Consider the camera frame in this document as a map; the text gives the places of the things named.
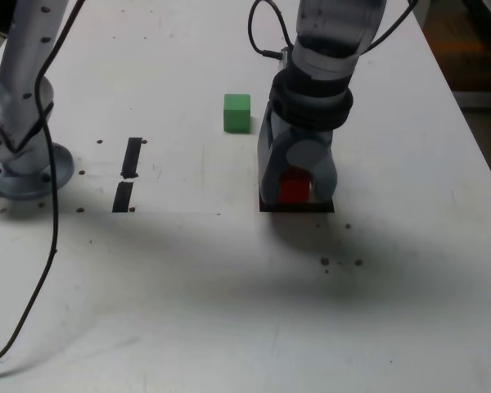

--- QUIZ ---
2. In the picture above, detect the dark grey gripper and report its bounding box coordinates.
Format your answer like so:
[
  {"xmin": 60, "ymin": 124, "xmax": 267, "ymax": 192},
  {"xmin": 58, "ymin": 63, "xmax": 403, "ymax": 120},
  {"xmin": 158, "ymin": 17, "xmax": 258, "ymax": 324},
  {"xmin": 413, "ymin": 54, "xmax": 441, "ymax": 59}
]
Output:
[{"xmin": 257, "ymin": 106, "xmax": 338, "ymax": 205}]

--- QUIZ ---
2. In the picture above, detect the red cube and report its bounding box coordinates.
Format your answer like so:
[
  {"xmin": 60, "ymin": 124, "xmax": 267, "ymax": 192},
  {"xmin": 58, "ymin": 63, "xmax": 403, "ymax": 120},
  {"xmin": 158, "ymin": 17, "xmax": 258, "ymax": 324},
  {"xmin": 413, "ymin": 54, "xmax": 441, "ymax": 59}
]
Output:
[{"xmin": 278, "ymin": 166, "xmax": 312, "ymax": 205}]

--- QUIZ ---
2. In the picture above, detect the green cube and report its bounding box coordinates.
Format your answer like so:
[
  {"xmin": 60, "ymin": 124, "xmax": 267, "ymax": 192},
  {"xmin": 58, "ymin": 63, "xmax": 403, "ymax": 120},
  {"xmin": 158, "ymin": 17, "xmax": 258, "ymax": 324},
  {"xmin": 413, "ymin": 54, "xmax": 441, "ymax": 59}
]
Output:
[{"xmin": 223, "ymin": 93, "xmax": 251, "ymax": 133}]

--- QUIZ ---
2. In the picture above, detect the black tape square outline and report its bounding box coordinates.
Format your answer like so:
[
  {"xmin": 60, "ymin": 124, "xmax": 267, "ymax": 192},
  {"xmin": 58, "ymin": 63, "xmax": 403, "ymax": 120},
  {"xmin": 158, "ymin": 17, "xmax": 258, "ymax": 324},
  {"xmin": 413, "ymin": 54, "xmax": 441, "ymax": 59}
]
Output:
[{"xmin": 256, "ymin": 157, "xmax": 336, "ymax": 214}]

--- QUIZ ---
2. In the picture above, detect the black tape strip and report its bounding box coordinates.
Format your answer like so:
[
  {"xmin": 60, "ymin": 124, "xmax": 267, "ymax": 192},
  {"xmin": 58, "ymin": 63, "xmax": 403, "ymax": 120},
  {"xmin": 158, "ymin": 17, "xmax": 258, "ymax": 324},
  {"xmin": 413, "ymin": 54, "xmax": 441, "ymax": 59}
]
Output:
[{"xmin": 111, "ymin": 137, "xmax": 143, "ymax": 214}]

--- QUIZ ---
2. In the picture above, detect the small gripper camera box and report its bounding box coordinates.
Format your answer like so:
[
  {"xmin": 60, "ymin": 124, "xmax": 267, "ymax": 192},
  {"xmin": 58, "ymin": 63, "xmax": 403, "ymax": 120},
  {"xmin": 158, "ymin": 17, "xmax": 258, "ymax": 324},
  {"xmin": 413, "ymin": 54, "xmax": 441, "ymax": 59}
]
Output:
[{"xmin": 278, "ymin": 45, "xmax": 295, "ymax": 71}]

